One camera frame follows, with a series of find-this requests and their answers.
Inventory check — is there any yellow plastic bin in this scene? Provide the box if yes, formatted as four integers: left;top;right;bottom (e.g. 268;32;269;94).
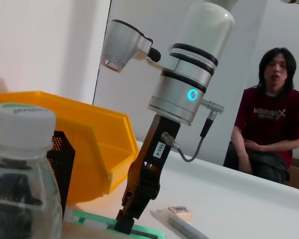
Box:
0;91;140;203

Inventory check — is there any person in red shirt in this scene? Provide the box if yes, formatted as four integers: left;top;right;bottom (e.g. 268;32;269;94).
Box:
223;47;299;185

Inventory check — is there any clear plastic water bottle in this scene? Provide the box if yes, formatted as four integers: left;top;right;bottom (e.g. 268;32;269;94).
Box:
0;103;63;239

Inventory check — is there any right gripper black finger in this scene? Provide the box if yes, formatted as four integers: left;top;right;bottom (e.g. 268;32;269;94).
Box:
114;194;140;236

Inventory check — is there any small white barcode eraser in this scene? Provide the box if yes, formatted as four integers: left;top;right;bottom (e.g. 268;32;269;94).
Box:
167;205;192;221

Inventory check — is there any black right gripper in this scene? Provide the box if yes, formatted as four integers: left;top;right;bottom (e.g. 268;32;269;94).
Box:
126;115;181;221

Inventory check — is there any black mesh pen holder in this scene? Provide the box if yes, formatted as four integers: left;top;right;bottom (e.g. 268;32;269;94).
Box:
46;129;77;220

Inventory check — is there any green utility knife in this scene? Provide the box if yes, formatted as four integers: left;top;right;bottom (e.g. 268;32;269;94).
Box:
64;209;166;239

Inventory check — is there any grey marker pen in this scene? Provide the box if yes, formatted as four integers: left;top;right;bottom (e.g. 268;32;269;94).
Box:
149;210;211;239

